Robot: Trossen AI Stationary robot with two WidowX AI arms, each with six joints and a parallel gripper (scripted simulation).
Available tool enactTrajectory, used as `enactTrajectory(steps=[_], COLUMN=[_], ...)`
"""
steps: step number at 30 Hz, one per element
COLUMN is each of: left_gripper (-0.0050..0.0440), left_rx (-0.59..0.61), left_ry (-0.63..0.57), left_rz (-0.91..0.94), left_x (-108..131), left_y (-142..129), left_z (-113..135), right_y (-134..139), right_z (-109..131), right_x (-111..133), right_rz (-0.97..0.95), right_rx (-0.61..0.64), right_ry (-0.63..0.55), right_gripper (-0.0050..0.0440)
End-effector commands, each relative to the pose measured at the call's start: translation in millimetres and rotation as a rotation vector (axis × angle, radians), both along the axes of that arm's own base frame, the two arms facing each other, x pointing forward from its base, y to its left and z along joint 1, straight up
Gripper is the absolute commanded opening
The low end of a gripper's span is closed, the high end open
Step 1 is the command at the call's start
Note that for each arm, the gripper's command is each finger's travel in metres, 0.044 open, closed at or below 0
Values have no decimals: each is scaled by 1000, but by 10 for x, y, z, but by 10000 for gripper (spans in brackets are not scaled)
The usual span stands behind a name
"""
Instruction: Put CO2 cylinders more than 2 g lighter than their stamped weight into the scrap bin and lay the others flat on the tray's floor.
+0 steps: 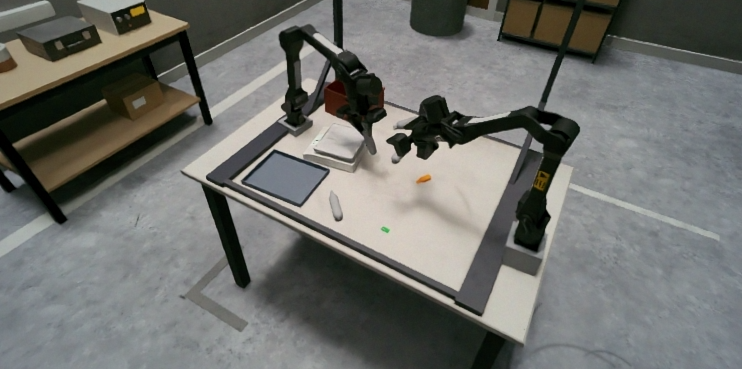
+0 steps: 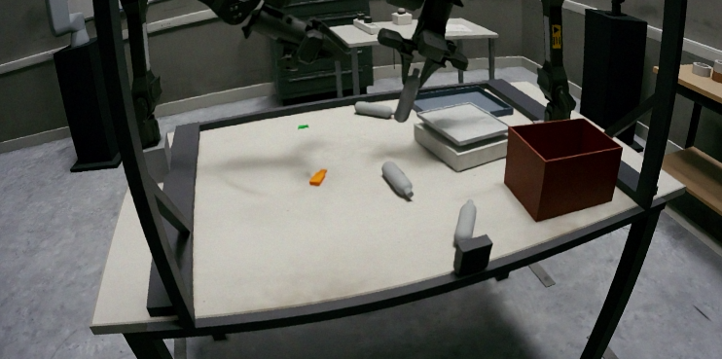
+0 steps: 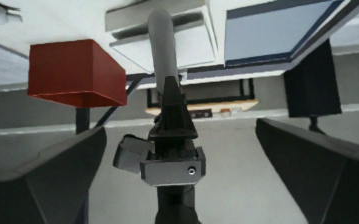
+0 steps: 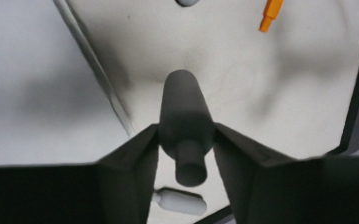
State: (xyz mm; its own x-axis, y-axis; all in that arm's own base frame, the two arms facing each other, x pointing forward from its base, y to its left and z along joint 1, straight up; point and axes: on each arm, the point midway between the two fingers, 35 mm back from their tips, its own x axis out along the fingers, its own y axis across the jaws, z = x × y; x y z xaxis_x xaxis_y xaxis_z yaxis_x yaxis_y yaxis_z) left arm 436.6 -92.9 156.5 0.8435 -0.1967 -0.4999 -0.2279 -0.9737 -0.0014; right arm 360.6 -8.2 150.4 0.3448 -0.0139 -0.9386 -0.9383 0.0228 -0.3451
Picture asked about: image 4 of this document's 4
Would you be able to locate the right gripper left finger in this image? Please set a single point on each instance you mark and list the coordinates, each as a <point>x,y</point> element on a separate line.
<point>117,191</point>

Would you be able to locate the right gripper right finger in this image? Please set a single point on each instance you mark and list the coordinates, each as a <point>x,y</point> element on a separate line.
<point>266,186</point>

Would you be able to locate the small orange stepped block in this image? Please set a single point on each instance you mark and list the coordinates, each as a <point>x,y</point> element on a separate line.
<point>270,13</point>

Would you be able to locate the dark grey co2 cylinder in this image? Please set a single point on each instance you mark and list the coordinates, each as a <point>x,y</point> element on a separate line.
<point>186,130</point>

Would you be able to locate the grey gas cylinder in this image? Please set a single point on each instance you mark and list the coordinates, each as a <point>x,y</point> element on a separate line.
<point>188,3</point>
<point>181,203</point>

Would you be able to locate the white digital weighing scale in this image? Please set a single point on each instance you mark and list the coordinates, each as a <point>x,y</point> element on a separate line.
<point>56,105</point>

